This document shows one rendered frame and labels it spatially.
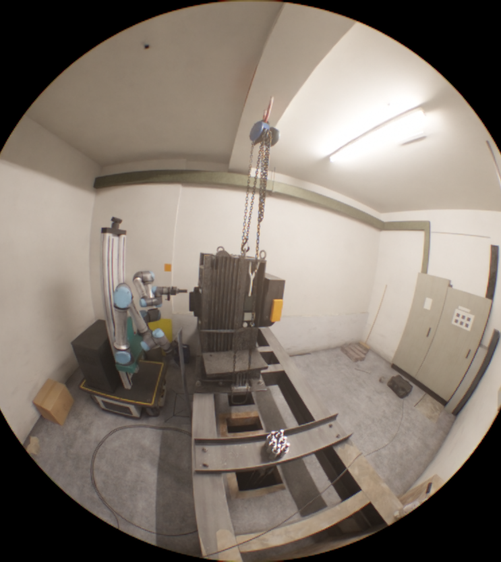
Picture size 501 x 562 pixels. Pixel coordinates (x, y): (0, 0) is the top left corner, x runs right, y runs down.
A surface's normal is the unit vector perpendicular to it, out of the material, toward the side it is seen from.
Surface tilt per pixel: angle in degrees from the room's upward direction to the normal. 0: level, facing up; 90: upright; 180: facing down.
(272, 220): 90
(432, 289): 90
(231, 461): 0
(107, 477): 0
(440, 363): 90
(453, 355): 90
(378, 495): 0
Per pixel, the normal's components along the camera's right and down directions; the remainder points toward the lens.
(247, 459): 0.11, -0.98
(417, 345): -0.97, -0.06
